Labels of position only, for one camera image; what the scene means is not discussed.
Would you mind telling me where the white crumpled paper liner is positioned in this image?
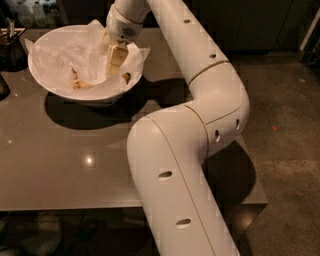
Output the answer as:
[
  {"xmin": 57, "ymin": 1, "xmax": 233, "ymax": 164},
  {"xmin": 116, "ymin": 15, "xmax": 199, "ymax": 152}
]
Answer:
[{"xmin": 24, "ymin": 19, "xmax": 151, "ymax": 99}]

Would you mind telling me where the clear plastic bottle left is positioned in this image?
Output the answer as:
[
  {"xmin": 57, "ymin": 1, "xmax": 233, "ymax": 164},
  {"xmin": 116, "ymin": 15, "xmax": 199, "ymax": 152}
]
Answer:
[{"xmin": 16, "ymin": 0, "xmax": 34, "ymax": 28}]

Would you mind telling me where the dark object at left edge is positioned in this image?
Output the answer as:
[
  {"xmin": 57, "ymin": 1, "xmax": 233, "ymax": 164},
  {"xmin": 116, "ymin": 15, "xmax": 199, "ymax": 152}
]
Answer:
[{"xmin": 0, "ymin": 75, "xmax": 10, "ymax": 101}]

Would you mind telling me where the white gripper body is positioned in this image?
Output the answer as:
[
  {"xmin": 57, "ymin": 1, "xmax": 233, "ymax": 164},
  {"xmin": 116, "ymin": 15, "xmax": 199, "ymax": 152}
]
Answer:
[{"xmin": 106, "ymin": 4, "xmax": 142, "ymax": 44}]

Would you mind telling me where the spotted yellow banana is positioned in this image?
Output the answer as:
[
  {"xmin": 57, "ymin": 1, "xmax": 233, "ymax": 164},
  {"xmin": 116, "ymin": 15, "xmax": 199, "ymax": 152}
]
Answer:
[{"xmin": 72, "ymin": 70, "xmax": 131, "ymax": 90}]

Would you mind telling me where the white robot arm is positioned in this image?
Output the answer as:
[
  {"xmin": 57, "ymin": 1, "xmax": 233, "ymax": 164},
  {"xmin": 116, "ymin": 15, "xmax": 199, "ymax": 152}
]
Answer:
[{"xmin": 106, "ymin": 0, "xmax": 249, "ymax": 256}]

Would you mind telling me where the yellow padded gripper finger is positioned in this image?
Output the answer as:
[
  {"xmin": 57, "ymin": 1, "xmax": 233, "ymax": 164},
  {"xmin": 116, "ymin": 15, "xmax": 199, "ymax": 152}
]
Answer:
[{"xmin": 107, "ymin": 44, "xmax": 129, "ymax": 75}]

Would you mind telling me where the clear plastic bottle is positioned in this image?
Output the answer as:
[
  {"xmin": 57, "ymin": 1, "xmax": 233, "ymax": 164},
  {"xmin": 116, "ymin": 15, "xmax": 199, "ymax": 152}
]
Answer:
[
  {"xmin": 33, "ymin": 1, "xmax": 47, "ymax": 28},
  {"xmin": 16, "ymin": 0, "xmax": 34, "ymax": 28}
]

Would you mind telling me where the dark wire utensil holder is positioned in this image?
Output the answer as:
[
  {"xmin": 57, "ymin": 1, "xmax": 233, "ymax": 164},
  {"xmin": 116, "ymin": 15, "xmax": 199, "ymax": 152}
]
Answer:
[{"xmin": 0, "ymin": 18, "xmax": 28, "ymax": 72}]

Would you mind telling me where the white padded gripper finger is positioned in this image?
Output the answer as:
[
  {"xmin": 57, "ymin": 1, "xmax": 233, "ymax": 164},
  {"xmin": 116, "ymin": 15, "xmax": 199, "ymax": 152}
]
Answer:
[{"xmin": 98, "ymin": 31, "xmax": 112, "ymax": 55}]

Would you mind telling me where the clear plastic bottle right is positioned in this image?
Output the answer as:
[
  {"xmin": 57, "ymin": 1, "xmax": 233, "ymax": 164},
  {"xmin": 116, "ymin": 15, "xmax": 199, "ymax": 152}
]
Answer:
[{"xmin": 33, "ymin": 1, "xmax": 47, "ymax": 28}]

